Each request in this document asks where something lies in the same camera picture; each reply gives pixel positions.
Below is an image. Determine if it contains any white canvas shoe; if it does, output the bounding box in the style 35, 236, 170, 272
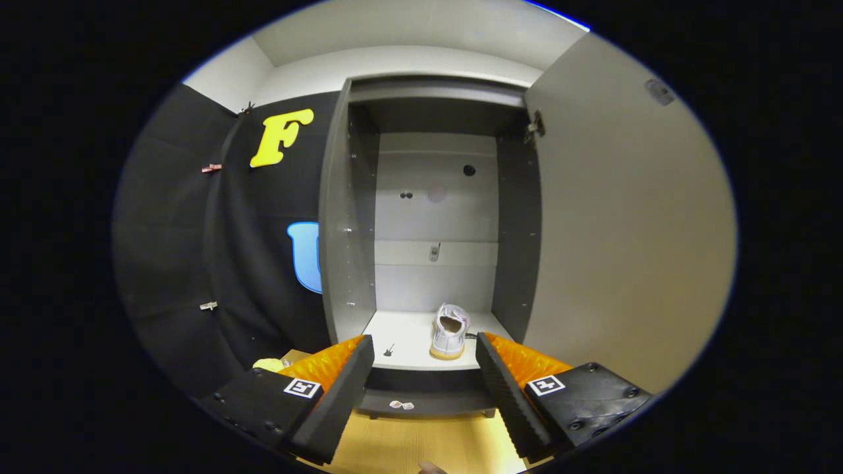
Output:
430, 303, 471, 361

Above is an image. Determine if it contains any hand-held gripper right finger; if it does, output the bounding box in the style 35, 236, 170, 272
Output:
476, 332, 659, 463

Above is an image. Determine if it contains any grey shoe cabinet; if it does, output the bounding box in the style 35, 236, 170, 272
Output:
318, 74, 547, 420

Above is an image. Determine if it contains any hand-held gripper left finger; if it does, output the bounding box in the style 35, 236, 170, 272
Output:
198, 334, 376, 467

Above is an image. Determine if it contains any black backdrop cloth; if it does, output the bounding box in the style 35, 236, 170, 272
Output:
112, 82, 340, 402

